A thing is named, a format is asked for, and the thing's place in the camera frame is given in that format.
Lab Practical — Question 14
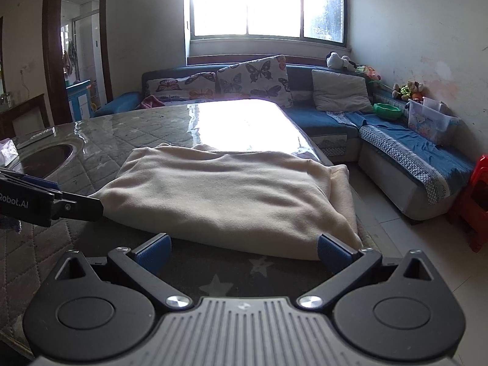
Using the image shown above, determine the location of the red plastic stool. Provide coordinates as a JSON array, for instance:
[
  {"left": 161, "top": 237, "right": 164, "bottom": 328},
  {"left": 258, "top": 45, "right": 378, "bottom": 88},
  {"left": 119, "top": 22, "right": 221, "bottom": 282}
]
[{"left": 454, "top": 155, "right": 487, "bottom": 253}]

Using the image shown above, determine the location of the left butterfly print cushion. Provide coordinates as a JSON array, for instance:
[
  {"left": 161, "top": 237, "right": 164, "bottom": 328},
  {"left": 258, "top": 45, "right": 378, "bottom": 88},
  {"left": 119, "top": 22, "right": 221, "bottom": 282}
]
[{"left": 145, "top": 72, "right": 217, "bottom": 102}]

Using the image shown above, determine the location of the dark wooden side counter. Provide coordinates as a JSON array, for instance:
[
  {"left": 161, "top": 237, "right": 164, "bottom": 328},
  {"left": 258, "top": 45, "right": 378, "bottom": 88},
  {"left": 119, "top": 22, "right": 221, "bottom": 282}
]
[{"left": 1, "top": 93, "right": 50, "bottom": 140}]

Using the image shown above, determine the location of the butterfly print cushion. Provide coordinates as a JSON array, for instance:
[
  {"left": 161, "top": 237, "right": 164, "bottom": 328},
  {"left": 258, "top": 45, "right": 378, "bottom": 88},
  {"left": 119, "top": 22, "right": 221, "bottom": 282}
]
[
  {"left": 217, "top": 55, "right": 293, "bottom": 108},
  {"left": 145, "top": 72, "right": 217, "bottom": 102}
]

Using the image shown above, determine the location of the pink white tissue pack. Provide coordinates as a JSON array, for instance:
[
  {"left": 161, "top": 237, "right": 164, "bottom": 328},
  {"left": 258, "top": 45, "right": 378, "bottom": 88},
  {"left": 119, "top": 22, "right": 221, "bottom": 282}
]
[{"left": 0, "top": 138, "right": 18, "bottom": 167}]

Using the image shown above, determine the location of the panda plush toy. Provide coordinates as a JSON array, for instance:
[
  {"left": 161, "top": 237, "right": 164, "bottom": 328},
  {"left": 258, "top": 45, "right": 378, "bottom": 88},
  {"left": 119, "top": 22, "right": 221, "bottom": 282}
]
[{"left": 326, "top": 52, "right": 357, "bottom": 71}]

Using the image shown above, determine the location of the dark wooden door frame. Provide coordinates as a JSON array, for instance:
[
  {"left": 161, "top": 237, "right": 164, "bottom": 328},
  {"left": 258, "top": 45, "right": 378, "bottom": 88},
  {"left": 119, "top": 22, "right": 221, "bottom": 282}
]
[{"left": 42, "top": 0, "right": 113, "bottom": 126}]

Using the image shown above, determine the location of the clear plastic storage box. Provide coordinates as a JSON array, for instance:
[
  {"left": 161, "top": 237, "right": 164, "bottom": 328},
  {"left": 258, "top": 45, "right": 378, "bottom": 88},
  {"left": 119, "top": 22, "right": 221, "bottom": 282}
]
[{"left": 408, "top": 100, "right": 458, "bottom": 145}]

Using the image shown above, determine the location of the blue corner sofa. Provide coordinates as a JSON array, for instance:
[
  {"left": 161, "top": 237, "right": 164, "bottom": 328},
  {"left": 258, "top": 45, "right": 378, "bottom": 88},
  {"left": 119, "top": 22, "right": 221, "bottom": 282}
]
[{"left": 92, "top": 62, "right": 477, "bottom": 222}]

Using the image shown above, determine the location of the light blue cabinet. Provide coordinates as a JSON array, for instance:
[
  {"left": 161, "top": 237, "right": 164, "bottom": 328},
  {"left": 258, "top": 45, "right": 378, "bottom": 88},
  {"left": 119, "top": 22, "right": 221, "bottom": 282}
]
[{"left": 66, "top": 79, "right": 93, "bottom": 121}]

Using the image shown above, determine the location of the right butterfly print cushion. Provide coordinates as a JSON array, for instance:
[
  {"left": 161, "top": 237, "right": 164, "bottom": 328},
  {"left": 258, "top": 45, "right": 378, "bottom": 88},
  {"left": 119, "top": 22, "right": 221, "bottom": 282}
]
[{"left": 217, "top": 55, "right": 293, "bottom": 108}]

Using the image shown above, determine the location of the green plastic bowl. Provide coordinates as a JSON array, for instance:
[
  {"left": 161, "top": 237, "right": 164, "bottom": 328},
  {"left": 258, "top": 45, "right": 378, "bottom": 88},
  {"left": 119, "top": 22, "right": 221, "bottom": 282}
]
[{"left": 373, "top": 103, "right": 403, "bottom": 121}]

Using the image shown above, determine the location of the cream beige garment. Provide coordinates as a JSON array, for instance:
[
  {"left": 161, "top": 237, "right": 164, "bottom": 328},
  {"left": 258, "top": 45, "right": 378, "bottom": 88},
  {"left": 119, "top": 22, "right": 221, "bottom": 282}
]
[{"left": 95, "top": 144, "right": 361, "bottom": 260}]

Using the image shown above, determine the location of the grey plain cushion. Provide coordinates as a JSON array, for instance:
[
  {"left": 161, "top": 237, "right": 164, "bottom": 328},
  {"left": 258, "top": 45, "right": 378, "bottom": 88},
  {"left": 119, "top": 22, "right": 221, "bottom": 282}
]
[{"left": 312, "top": 70, "right": 373, "bottom": 113}]

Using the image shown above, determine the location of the small plush toys pile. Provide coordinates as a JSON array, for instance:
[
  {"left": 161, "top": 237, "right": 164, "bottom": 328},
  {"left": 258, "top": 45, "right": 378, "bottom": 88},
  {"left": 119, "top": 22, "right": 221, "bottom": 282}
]
[{"left": 392, "top": 81, "right": 424, "bottom": 102}]

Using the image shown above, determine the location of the window with metal frame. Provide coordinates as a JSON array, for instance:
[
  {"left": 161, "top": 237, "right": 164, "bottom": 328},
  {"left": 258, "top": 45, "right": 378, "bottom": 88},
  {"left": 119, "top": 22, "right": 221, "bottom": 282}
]
[{"left": 189, "top": 0, "right": 346, "bottom": 45}]

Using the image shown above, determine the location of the grey remote control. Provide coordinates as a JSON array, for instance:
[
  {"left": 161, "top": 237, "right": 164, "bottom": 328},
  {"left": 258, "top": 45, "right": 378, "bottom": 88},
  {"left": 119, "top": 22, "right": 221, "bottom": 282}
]
[{"left": 16, "top": 127, "right": 56, "bottom": 149}]

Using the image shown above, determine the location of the black round induction cooktop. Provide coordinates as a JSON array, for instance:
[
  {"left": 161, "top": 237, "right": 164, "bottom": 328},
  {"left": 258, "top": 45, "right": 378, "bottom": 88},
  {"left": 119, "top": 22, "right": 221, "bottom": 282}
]
[{"left": 13, "top": 144, "right": 74, "bottom": 178}]

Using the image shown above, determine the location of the magenta cloth on sofa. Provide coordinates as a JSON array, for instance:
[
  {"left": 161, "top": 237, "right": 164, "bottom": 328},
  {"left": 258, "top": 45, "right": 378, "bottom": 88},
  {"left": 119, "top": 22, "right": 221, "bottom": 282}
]
[{"left": 137, "top": 95, "right": 165, "bottom": 109}]

